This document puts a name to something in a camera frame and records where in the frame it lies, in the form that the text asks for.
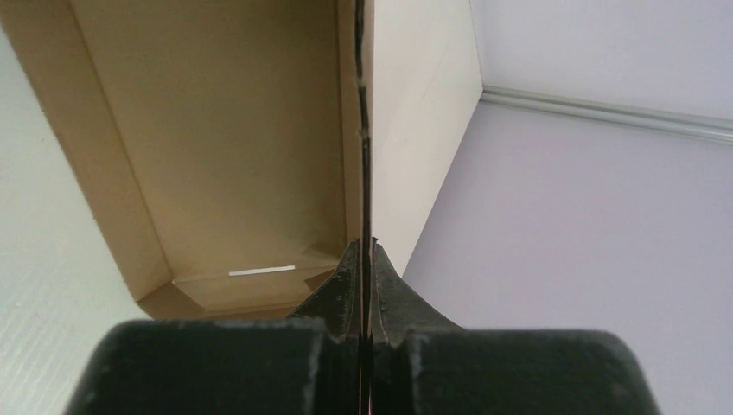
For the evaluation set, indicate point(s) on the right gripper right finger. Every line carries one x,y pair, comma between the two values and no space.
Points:
401,319

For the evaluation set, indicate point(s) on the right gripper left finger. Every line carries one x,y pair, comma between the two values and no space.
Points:
336,303

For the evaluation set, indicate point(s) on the brown cardboard box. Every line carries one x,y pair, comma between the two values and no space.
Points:
218,143

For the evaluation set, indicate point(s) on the aluminium frame rail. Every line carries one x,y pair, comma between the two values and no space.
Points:
716,130

